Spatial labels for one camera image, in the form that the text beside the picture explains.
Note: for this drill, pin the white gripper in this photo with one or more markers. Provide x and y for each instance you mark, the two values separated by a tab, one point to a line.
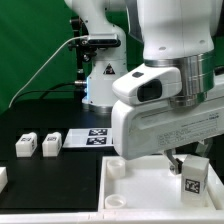
155	127

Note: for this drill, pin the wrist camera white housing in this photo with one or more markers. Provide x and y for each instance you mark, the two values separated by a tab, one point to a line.
148	84

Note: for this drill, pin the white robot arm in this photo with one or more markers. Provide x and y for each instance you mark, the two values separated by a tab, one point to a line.
156	33

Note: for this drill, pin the white front rail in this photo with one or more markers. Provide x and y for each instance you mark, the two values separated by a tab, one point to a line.
119	217

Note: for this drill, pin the white marker base plate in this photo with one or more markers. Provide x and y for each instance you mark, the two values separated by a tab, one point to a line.
88	138

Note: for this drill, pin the white block left edge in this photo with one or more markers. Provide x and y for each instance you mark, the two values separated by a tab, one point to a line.
3	178

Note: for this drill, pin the white square tabletop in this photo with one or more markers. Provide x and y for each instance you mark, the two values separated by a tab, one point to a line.
148	184

